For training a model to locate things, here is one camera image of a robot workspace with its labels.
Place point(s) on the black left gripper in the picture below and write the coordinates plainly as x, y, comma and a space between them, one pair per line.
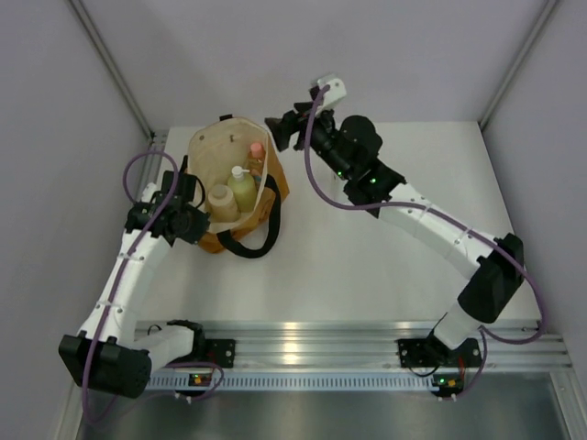
194, 236

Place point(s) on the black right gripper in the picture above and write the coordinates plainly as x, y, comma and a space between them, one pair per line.
282, 130

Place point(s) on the tan canvas bag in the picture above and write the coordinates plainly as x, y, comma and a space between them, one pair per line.
212, 152

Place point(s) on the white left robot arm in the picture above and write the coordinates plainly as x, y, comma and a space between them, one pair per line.
105, 355

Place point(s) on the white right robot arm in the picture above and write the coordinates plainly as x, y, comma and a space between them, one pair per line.
490, 265

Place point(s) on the pink capped orange bottle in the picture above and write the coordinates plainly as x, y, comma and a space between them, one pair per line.
256, 161

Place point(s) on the beige round jar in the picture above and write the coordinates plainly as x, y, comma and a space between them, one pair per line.
222, 204

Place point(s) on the yellow-green pump bottle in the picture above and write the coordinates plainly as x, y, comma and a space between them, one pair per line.
244, 188

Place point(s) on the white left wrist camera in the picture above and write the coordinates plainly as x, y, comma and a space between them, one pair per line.
148, 192

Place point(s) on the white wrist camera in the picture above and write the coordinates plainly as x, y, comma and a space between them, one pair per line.
335, 93
148, 192

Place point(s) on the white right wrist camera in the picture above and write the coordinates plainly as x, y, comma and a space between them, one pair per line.
335, 93

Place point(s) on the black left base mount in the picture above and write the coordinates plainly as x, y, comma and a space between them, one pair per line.
221, 352

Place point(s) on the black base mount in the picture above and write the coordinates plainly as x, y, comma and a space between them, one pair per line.
422, 353
221, 352

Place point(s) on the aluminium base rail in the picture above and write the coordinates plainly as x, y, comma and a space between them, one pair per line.
332, 357

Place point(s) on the left aluminium frame post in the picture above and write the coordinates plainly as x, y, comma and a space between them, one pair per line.
92, 32

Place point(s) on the aluminium frame post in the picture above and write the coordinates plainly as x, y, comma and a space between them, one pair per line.
532, 36
92, 32

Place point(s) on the right aluminium frame post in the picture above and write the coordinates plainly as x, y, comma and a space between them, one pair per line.
532, 36

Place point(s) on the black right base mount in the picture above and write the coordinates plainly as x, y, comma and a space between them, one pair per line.
422, 353

